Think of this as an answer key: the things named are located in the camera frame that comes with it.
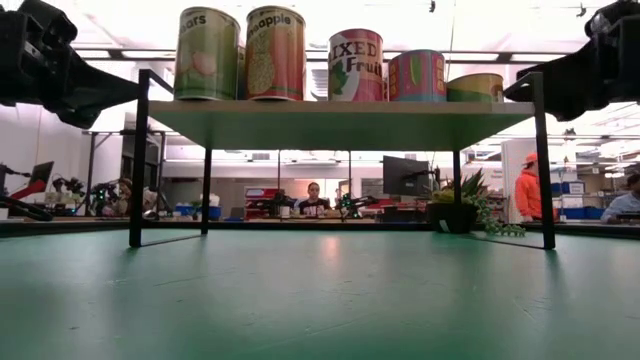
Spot blue storage bin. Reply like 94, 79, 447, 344
175, 204, 224, 221

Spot pineapple labelled can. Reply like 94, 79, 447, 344
243, 5, 307, 102

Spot mixed fruit labelled can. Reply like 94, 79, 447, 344
327, 28, 385, 103

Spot person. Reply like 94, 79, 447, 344
294, 181, 334, 218
115, 177, 135, 217
514, 152, 545, 223
599, 172, 640, 225

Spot pink and blue can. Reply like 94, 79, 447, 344
387, 48, 448, 104

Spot black computer monitor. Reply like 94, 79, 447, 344
382, 154, 432, 198

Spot blue storage bins shelf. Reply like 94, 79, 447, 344
549, 179, 609, 221

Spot short yellow green can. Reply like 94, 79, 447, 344
445, 72, 505, 104

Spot green table mat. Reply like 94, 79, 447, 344
0, 228, 640, 360

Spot dark grey background cabinet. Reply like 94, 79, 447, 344
121, 128, 169, 217

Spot black pole stand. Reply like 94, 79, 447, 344
81, 128, 115, 217

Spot pears labelled can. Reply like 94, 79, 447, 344
173, 6, 242, 102

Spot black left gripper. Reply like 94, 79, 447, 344
0, 0, 141, 130

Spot cherries labelled can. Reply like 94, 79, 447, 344
235, 44, 247, 100

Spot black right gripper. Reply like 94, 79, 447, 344
519, 0, 640, 122

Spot potted succulent plant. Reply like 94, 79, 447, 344
423, 167, 527, 238

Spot white louvred air vent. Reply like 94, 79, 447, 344
309, 68, 330, 100

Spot red bin rack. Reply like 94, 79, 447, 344
243, 186, 280, 220

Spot wooden shelf black metal legs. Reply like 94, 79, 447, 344
128, 68, 557, 250

